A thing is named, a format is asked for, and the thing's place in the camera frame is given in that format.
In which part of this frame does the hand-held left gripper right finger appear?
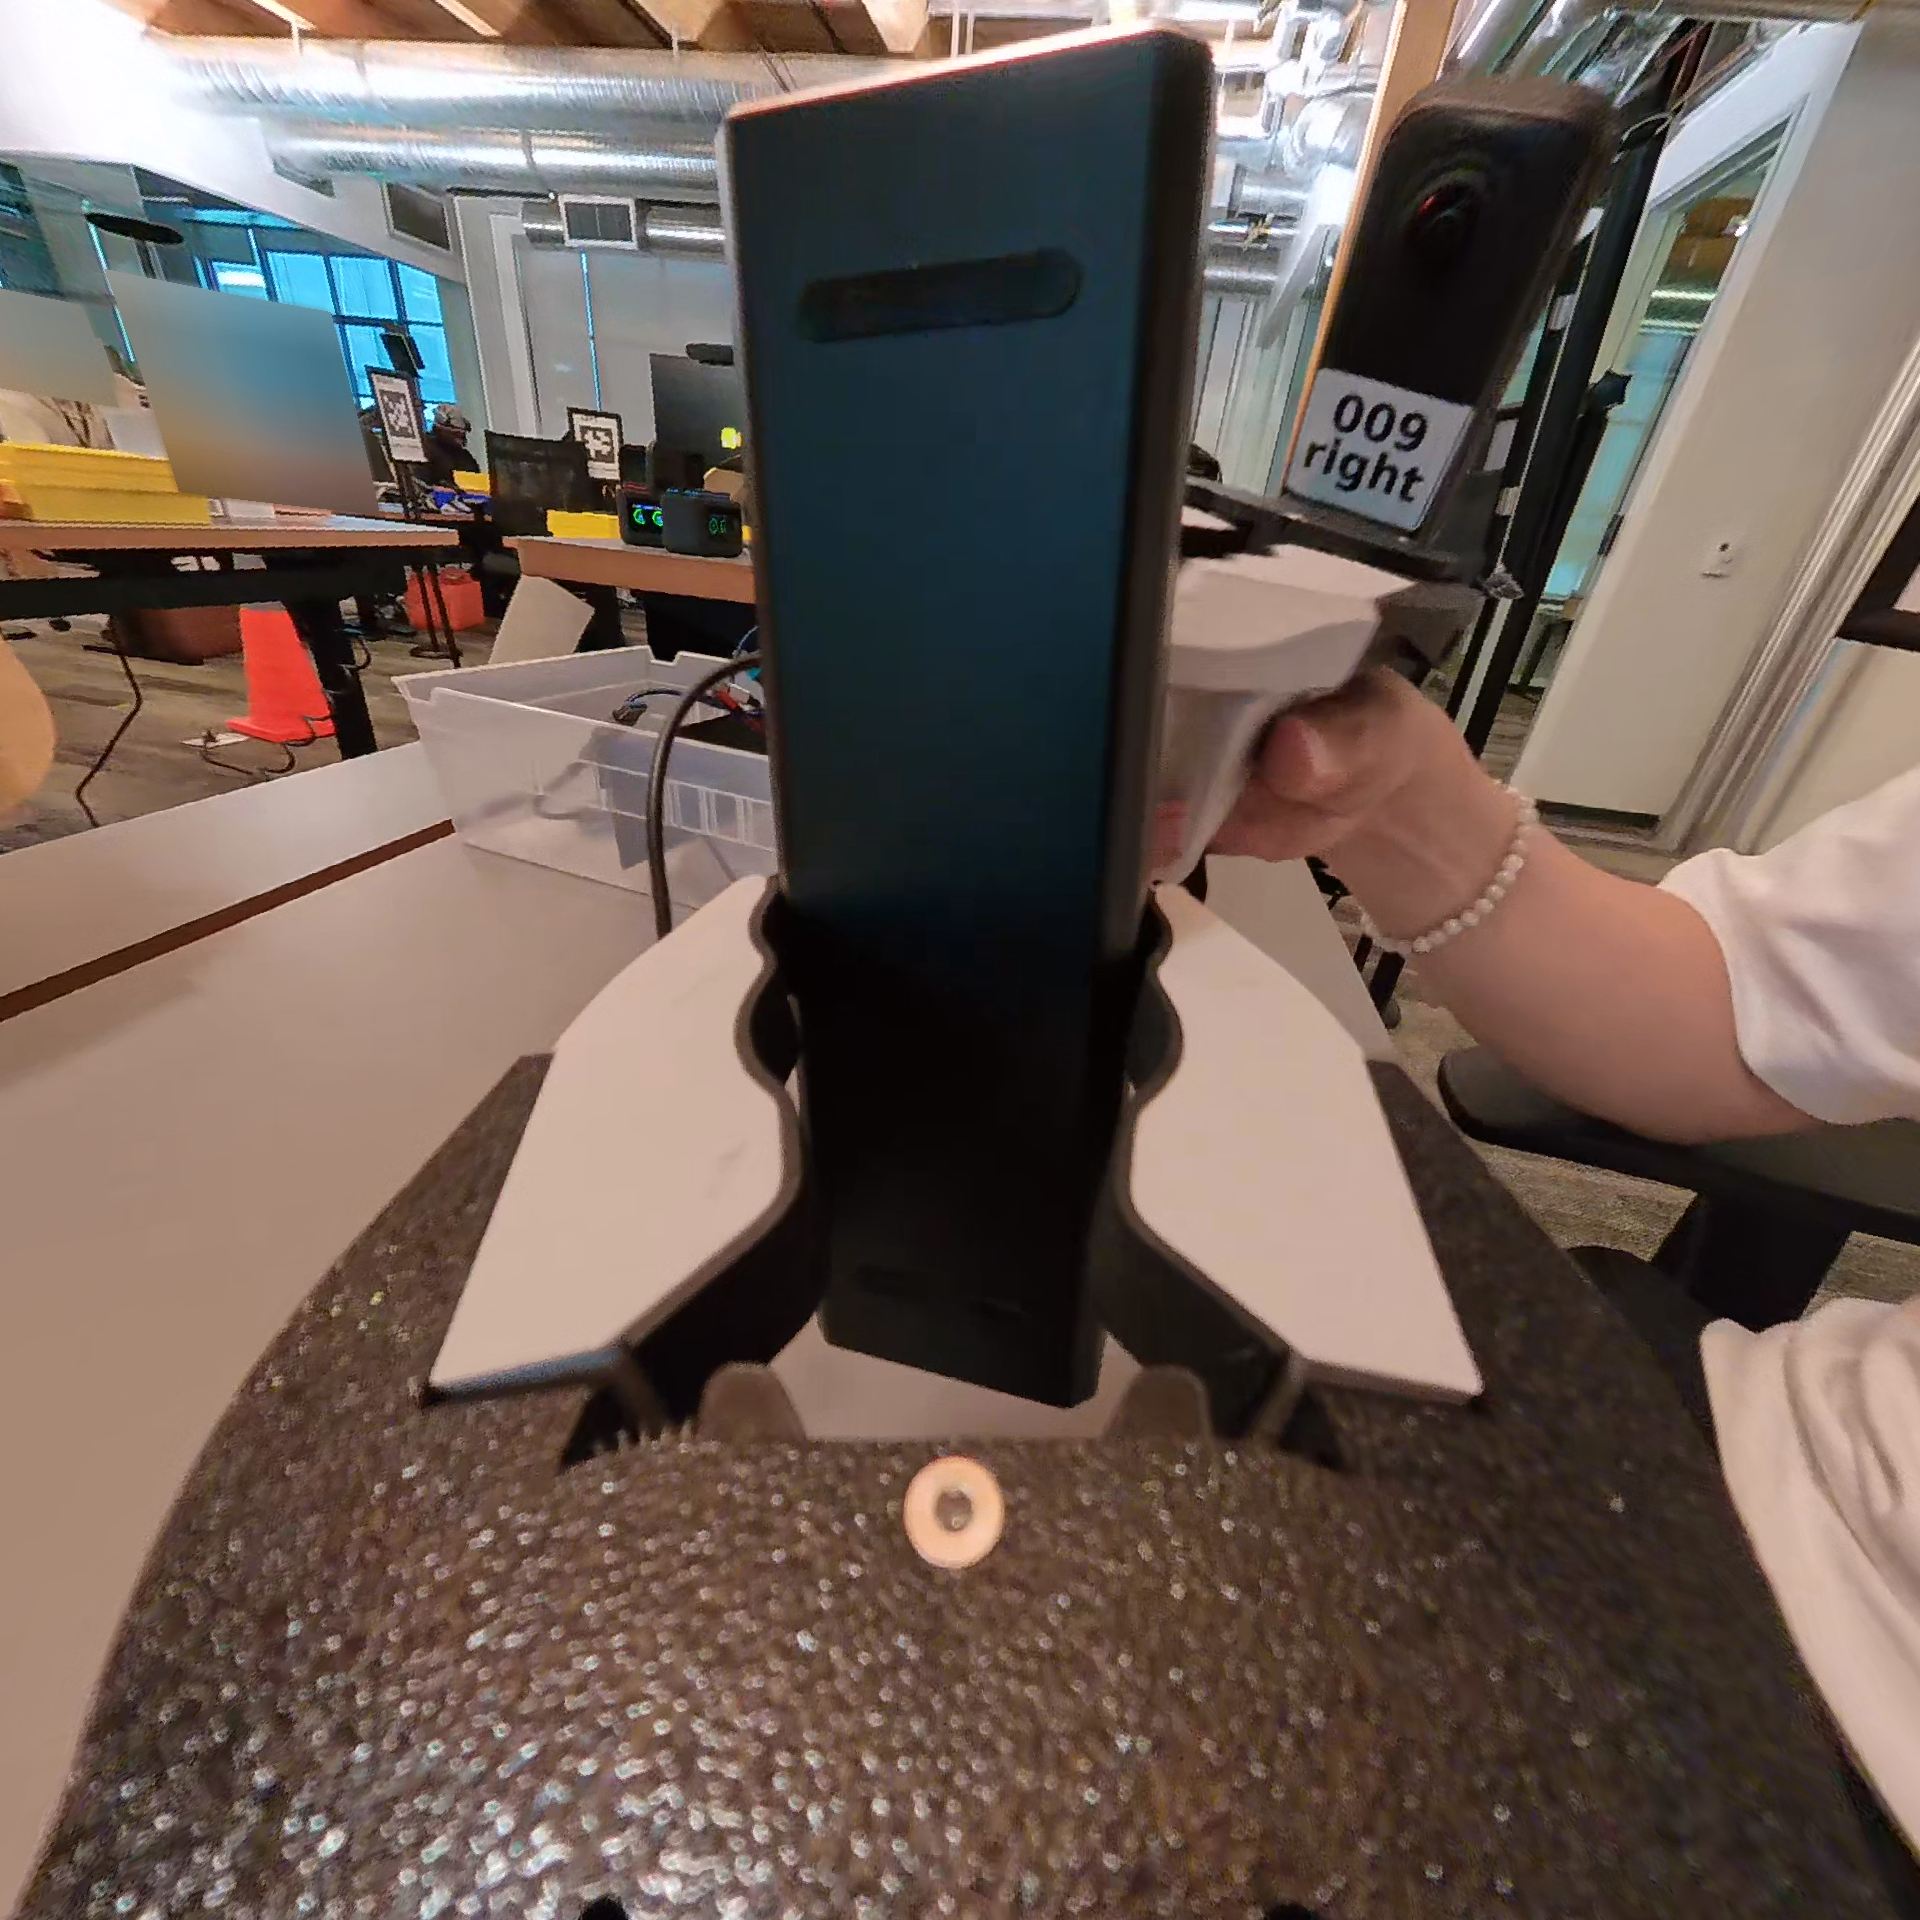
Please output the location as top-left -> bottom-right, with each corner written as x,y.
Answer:
1101,885 -> 1488,1449

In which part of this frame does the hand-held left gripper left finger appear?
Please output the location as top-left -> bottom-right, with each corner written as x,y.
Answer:
426,872 -> 826,1419

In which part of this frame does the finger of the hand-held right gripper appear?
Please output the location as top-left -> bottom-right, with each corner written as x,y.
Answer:
1169,544 -> 1421,697

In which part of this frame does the black usb hub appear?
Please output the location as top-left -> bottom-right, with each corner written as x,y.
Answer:
719,28 -> 1221,1407

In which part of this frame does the red black USB-A cable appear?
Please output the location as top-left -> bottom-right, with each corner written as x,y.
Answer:
643,651 -> 769,935

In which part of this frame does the clear plastic bin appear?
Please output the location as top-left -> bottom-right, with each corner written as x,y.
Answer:
393,647 -> 781,905

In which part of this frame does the person's right forearm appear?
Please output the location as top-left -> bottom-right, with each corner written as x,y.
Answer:
1379,808 -> 1823,1145

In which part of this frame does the person's right hand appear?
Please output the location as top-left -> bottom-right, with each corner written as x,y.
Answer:
1152,671 -> 1519,940

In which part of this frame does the wooden pillar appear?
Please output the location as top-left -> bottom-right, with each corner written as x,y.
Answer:
1318,0 -> 1461,360

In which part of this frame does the black chair armrest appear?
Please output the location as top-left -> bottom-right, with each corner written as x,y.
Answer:
1438,1041 -> 1906,1326

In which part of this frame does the white foam board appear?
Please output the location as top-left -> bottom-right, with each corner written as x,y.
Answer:
487,575 -> 595,671

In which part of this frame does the white t-shirt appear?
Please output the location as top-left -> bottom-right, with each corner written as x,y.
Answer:
1656,780 -> 1920,1847

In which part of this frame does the black tv monitor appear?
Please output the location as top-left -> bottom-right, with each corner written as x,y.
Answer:
648,352 -> 747,489

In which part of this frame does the orange traffic cone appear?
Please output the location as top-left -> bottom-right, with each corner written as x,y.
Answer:
223,599 -> 337,744

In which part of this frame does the black-legged wooden table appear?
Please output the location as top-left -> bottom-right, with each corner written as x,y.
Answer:
0,509 -> 461,759

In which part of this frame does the silver bracelet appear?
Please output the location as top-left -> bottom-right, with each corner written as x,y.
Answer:
1371,783 -> 1541,958

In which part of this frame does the spiral metal duct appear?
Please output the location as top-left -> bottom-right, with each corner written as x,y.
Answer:
163,36 -> 902,184

